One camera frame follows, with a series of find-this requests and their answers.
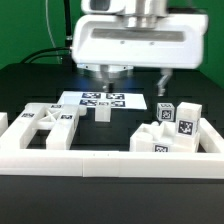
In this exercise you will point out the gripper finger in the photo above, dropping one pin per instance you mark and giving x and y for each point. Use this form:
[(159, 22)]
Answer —
[(108, 85), (166, 74)]

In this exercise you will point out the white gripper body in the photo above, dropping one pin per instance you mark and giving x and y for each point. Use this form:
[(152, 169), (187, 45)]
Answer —
[(177, 41)]

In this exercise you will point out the white chair back part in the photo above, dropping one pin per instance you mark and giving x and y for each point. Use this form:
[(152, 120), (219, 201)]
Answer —
[(60, 120)]

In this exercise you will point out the white chair seat part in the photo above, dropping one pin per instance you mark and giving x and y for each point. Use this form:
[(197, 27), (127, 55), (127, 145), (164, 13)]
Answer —
[(162, 138)]

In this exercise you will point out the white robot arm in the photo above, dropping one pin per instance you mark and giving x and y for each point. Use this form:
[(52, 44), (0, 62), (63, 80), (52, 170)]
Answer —
[(141, 14)]

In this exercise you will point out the white tagged cube left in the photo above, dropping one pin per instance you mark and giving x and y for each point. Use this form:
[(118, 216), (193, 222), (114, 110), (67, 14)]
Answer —
[(165, 111)]

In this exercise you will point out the white block at left edge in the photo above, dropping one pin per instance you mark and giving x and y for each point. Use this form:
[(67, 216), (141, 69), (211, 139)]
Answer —
[(3, 122)]

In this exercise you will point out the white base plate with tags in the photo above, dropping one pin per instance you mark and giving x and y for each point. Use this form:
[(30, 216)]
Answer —
[(117, 100)]

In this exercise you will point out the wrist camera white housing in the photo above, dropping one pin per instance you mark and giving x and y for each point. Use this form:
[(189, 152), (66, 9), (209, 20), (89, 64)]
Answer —
[(102, 6)]

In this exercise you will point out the white U-shaped fence frame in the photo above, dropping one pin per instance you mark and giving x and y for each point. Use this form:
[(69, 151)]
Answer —
[(206, 163)]

